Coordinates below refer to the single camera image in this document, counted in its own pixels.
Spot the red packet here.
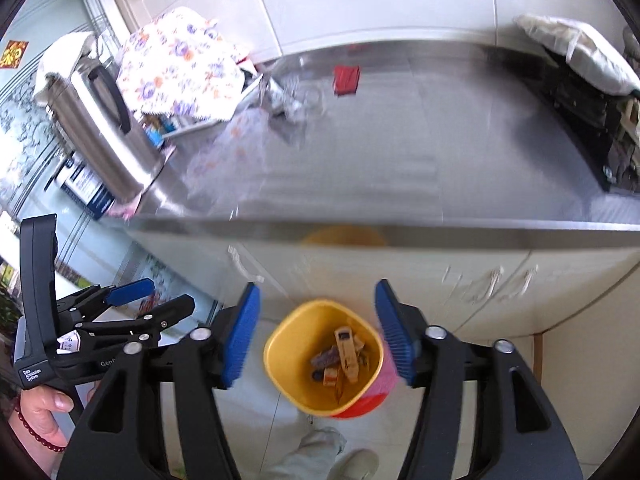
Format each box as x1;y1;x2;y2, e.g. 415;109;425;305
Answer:
332;65;362;96

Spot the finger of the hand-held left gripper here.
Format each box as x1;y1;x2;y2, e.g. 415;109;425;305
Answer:
55;277;156;321
75;295;197;346

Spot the yellow plastic bin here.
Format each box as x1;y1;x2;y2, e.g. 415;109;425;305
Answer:
263;300;386;417

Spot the person's left hand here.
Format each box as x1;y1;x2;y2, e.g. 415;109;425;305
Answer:
10;387;76;453

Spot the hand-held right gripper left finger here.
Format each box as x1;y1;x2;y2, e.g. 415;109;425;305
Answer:
56;282;261;480

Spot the white label bottle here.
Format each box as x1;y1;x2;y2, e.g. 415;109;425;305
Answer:
60;157;113;218

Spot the grey trouser leg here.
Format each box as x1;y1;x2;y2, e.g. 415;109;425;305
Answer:
262;427;347;480

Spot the red basin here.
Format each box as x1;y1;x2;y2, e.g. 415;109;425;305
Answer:
330;345;401;420

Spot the black gas stove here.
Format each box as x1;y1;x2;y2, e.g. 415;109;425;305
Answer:
525;50;640;192

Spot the white shoe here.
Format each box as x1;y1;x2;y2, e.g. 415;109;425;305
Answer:
327;449;381;480

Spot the red wall sticker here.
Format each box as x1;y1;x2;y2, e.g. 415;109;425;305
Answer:
0;40;30;70

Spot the clear plastic blister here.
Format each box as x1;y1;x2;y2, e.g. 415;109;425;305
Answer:
292;82;325;111

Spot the white plastic bag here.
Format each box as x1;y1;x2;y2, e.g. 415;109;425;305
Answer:
515;12;640;96

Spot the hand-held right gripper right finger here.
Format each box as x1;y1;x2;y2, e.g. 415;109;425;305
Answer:
375;280;583;480

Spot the floral cloth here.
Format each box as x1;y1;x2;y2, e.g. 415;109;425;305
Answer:
116;7;246;121

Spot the stainless steel kettle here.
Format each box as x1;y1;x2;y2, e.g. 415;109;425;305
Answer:
47;57;166;201

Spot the yellow snack wrapper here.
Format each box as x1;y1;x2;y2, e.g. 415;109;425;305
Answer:
334;326;366;383

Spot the crumpled silver wrapper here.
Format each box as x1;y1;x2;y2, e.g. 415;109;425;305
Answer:
267;80;306;123

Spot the red bead bracelet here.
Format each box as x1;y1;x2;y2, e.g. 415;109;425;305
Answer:
14;407;68;453

